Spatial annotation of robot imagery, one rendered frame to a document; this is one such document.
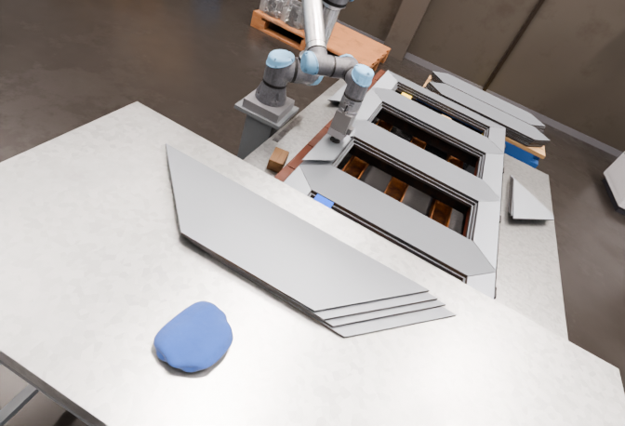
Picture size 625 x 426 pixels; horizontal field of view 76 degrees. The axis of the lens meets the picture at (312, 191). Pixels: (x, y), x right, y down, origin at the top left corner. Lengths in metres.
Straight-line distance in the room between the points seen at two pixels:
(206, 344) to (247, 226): 0.26
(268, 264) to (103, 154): 0.44
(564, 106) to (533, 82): 0.49
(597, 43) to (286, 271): 5.23
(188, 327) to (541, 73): 5.38
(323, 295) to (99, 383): 0.38
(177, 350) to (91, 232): 0.29
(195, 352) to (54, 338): 0.20
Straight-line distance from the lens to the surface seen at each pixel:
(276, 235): 0.83
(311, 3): 1.59
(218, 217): 0.83
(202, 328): 0.68
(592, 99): 5.91
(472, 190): 1.76
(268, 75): 1.89
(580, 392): 1.04
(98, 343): 0.70
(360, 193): 1.40
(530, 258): 1.83
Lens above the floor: 1.67
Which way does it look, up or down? 39 degrees down
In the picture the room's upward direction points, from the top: 23 degrees clockwise
